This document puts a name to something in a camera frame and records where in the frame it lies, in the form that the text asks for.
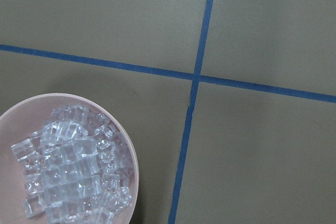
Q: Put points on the pink bowl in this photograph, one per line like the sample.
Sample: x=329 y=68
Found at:
x=16 y=124

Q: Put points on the pile of clear ice cubes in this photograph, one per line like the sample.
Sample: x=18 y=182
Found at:
x=77 y=168

